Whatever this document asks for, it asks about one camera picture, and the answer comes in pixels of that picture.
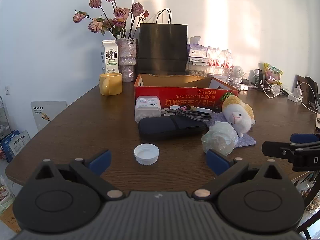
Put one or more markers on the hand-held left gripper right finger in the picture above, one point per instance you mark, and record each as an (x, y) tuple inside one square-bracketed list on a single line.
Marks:
[(217, 162)]

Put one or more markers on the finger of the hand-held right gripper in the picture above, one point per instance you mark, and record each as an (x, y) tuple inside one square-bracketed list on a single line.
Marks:
[(275, 148), (303, 138)]

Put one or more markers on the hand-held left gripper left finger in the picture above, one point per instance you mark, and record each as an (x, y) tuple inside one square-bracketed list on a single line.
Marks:
[(101, 160)]

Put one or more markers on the pale green plastic bag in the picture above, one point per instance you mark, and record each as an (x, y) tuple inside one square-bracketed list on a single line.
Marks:
[(220, 137)]

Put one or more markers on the purple cloth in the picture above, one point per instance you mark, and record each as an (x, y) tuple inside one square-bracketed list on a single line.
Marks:
[(246, 141)]

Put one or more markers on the white bottle cap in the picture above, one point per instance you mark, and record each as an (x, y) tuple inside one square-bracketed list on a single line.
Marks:
[(146, 155)]

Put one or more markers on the yellow white sheep plush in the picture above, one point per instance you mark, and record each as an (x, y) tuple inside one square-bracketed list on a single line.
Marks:
[(240, 117)]

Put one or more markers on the white small device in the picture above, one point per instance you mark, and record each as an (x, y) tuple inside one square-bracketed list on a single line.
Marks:
[(203, 110)]

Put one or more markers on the dark blue glasses case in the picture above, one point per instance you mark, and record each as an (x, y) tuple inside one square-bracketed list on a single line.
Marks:
[(162, 127)]

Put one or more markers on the white cotton swab box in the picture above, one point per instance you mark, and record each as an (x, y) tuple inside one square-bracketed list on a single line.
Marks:
[(147, 108)]

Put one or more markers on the red cardboard box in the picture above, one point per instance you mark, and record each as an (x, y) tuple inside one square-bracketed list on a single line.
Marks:
[(155, 97)]

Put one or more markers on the white charging dock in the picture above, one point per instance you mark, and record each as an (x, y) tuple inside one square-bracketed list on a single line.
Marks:
[(295, 96)]

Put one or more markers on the dark brown object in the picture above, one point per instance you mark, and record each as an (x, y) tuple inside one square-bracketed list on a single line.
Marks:
[(310, 87)]

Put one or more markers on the white sign board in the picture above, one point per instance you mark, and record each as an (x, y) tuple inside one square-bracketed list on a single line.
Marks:
[(48, 115)]

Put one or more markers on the yellow pink snack bag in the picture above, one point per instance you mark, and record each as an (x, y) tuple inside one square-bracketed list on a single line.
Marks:
[(272, 73)]

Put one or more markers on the dark green bottle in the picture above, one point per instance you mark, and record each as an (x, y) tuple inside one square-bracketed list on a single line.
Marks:
[(260, 77)]

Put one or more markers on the yellow mug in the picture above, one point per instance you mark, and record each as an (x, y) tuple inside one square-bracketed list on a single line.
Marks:
[(112, 85)]

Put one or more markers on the white printed tin box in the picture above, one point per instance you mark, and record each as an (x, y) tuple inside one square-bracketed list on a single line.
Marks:
[(217, 76)]

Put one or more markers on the white robot-shaped fan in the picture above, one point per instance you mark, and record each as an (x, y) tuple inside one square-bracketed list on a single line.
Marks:
[(237, 71)]

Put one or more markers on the blue printed packets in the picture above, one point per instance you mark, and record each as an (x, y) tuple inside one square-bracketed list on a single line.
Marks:
[(13, 145)]

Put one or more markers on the clear jar of seeds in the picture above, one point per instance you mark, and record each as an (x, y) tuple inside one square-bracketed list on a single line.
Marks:
[(197, 71)]

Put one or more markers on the pack of water bottles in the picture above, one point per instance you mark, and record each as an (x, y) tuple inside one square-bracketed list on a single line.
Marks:
[(220, 60)]

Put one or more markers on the white green milk carton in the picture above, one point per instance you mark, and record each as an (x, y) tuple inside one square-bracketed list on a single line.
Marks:
[(110, 57)]

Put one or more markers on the white flat box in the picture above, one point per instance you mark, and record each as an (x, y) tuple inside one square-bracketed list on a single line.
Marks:
[(197, 60)]

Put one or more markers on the purple glitter vase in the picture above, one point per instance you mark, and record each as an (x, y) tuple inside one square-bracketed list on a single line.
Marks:
[(126, 55)]

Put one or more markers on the cardboard carton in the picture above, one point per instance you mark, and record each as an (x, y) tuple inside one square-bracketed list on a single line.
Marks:
[(10, 220)]

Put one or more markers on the purple tissue pack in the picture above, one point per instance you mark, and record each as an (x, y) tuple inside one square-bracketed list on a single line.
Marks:
[(197, 50)]

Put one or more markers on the black paper bag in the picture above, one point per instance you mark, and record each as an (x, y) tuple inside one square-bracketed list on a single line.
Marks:
[(162, 47)]

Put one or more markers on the dried pink rose bouquet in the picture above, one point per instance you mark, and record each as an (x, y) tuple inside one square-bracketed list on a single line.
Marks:
[(120, 13)]

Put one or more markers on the white wall socket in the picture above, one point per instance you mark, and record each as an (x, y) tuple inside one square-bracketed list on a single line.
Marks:
[(8, 90)]

